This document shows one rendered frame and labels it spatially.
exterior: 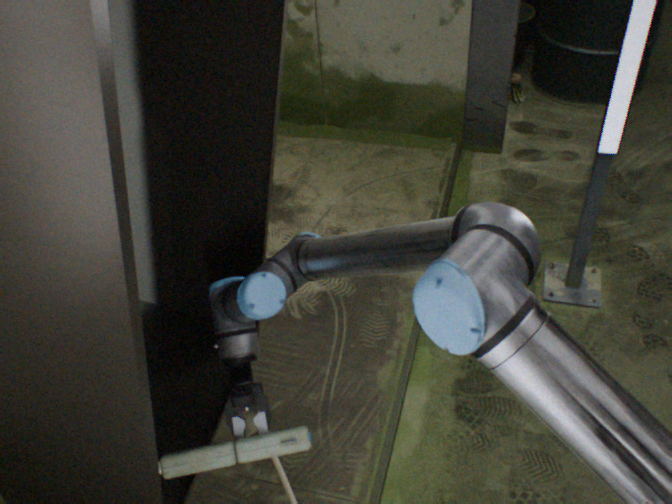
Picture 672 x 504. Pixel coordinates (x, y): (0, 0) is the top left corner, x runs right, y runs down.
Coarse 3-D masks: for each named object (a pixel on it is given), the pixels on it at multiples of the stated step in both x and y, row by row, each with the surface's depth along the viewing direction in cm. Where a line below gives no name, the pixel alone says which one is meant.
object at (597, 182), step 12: (600, 156) 202; (612, 156) 201; (600, 168) 205; (600, 180) 208; (588, 192) 212; (600, 192) 211; (588, 204) 215; (600, 204) 214; (588, 216) 218; (588, 228) 221; (576, 240) 227; (588, 240) 224; (576, 252) 229; (588, 252) 228; (576, 264) 233; (576, 276) 236
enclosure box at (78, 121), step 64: (0, 0) 54; (64, 0) 53; (128, 0) 119; (192, 0) 116; (256, 0) 113; (0, 64) 59; (64, 64) 57; (128, 64) 128; (192, 64) 125; (256, 64) 121; (0, 128) 64; (64, 128) 62; (128, 128) 139; (192, 128) 135; (256, 128) 131; (0, 192) 71; (64, 192) 68; (128, 192) 152; (192, 192) 147; (256, 192) 142; (0, 256) 78; (64, 256) 75; (128, 256) 74; (192, 256) 161; (256, 256) 156; (0, 320) 88; (64, 320) 84; (128, 320) 81; (192, 320) 176; (256, 320) 172; (0, 384) 101; (64, 384) 96; (128, 384) 91; (192, 384) 162; (0, 448) 118; (64, 448) 111; (128, 448) 104
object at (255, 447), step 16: (256, 432) 155; (272, 432) 139; (288, 432) 137; (304, 432) 137; (192, 448) 139; (208, 448) 136; (224, 448) 136; (240, 448) 136; (256, 448) 136; (272, 448) 137; (288, 448) 137; (304, 448) 137; (160, 464) 136; (176, 464) 135; (192, 464) 136; (208, 464) 136; (224, 464) 136
